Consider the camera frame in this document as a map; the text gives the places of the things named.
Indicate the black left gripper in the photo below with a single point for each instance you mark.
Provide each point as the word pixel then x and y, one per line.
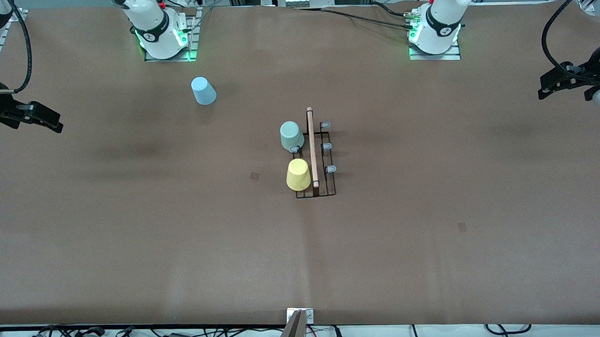
pixel 589 71

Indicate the mint green plastic cup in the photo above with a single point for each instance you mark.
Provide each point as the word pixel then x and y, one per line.
pixel 291 135

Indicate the yellow plastic cup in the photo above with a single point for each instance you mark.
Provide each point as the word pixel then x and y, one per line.
pixel 298 176

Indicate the light blue plastic cup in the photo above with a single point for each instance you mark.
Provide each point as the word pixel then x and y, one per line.
pixel 205 92

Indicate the brown table mat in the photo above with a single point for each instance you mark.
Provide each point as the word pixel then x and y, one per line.
pixel 134 269

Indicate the aluminium corner bracket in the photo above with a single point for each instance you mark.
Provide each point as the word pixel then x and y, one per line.
pixel 17 15
pixel 588 4

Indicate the aluminium left arm base plate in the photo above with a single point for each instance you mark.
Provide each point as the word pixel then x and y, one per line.
pixel 436 57

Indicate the aluminium right arm base plate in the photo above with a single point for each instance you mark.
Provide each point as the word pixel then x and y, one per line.
pixel 176 58

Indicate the grey camera mount pole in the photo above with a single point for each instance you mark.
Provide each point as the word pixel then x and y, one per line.
pixel 292 336

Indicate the small aluminium edge bracket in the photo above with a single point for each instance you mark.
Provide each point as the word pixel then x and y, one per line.
pixel 307 315

